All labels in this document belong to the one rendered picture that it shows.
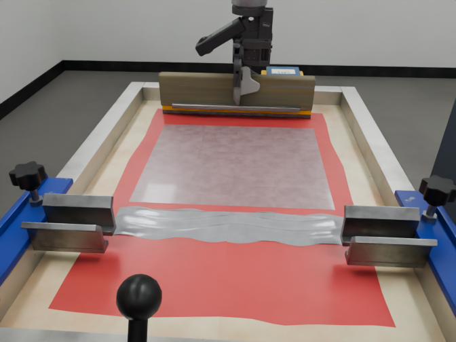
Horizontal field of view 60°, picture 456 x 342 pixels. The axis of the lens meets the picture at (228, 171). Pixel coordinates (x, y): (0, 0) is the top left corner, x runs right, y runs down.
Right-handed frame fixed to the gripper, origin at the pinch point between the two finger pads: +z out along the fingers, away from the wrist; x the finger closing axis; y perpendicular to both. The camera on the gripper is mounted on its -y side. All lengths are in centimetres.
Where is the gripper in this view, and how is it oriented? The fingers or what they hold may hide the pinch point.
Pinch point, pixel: (235, 96)
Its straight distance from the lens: 94.7
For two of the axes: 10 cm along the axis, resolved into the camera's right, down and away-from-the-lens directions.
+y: 10.0, 0.5, -0.4
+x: 0.6, -5.4, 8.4
